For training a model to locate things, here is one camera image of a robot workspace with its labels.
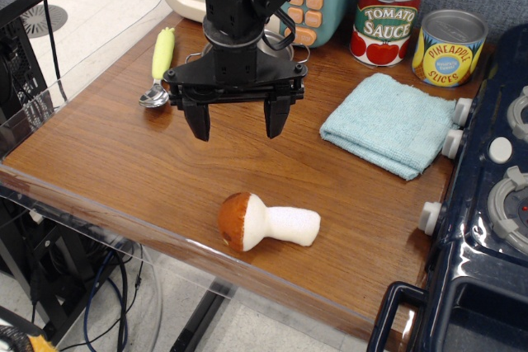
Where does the black table leg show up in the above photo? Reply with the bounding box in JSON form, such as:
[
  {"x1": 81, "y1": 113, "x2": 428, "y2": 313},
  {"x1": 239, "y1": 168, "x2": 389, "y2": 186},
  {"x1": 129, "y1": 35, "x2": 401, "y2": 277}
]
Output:
[{"x1": 169, "y1": 291, "x2": 225, "y2": 352}]

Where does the dark blue toy stove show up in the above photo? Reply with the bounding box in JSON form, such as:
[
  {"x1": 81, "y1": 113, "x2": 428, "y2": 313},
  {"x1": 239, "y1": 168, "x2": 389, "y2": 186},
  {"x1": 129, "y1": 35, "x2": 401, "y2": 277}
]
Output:
[{"x1": 367, "y1": 25, "x2": 527, "y2": 351}]

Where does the blue cable under table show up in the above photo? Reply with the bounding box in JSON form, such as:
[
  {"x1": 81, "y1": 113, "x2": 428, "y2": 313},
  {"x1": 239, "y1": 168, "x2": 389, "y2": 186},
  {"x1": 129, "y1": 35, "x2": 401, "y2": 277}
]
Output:
[{"x1": 82, "y1": 249, "x2": 130, "y2": 352}]

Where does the pineapple slices toy can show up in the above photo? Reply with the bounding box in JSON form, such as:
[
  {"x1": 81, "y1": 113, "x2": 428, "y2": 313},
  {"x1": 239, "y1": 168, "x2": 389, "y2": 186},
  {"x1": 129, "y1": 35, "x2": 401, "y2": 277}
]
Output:
[{"x1": 412, "y1": 9, "x2": 488, "y2": 88}]

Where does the white stove knob middle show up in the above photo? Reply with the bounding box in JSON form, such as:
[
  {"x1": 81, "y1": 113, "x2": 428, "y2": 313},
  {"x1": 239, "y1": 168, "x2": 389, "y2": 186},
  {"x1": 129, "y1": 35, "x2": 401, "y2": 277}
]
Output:
[{"x1": 441, "y1": 129, "x2": 463, "y2": 159}]

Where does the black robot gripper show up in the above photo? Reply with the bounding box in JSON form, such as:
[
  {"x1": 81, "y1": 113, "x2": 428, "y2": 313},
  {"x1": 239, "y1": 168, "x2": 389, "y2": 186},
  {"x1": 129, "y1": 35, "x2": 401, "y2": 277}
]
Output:
[{"x1": 163, "y1": 47, "x2": 308, "y2": 142}]

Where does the small steel toy pot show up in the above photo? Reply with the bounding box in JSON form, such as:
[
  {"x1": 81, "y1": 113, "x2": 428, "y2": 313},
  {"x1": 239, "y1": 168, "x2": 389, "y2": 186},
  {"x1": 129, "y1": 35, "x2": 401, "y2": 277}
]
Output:
[{"x1": 185, "y1": 29, "x2": 295, "y2": 66}]

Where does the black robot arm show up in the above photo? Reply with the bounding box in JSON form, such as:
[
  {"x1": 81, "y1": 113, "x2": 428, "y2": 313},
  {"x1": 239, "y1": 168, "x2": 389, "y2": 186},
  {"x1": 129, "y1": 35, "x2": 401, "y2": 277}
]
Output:
[{"x1": 164, "y1": 0, "x2": 308, "y2": 141}]

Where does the light blue folded cloth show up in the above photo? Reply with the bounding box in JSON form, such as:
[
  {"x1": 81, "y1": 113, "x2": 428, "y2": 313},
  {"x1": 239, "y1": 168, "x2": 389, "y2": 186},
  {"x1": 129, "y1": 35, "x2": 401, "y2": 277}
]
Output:
[{"x1": 319, "y1": 73, "x2": 457, "y2": 181}]

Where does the brown white plush mushroom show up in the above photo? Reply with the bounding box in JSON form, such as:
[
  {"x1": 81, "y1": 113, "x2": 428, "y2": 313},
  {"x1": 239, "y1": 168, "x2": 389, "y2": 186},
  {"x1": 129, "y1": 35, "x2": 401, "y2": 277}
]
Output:
[{"x1": 217, "y1": 192, "x2": 321, "y2": 252}]

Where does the white stove knob lower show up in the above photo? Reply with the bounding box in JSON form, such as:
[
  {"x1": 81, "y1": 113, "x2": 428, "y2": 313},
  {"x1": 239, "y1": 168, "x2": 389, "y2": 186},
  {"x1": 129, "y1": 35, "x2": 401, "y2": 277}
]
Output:
[{"x1": 418, "y1": 202, "x2": 442, "y2": 236}]

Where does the tomato sauce toy can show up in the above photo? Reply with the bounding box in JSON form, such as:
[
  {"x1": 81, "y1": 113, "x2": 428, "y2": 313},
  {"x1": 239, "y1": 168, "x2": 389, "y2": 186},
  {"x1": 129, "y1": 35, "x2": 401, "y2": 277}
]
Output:
[{"x1": 350, "y1": 0, "x2": 422, "y2": 67}]

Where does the white stove knob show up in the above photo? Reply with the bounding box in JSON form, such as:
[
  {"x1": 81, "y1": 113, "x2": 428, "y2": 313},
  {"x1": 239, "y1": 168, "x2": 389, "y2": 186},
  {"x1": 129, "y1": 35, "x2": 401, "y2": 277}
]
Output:
[
  {"x1": 418, "y1": 202, "x2": 442, "y2": 236},
  {"x1": 441, "y1": 129, "x2": 463, "y2": 159},
  {"x1": 452, "y1": 98, "x2": 473, "y2": 127}
]

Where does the white stove knob upper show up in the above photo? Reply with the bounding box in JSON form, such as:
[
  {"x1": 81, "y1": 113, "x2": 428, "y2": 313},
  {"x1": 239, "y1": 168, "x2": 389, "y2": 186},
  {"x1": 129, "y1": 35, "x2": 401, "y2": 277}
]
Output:
[{"x1": 452, "y1": 98, "x2": 473, "y2": 127}]

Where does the spoon with green handle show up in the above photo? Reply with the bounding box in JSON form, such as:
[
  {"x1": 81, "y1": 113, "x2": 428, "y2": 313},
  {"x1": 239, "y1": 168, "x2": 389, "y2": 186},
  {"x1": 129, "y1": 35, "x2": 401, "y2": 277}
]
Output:
[{"x1": 139, "y1": 27, "x2": 175, "y2": 108}]

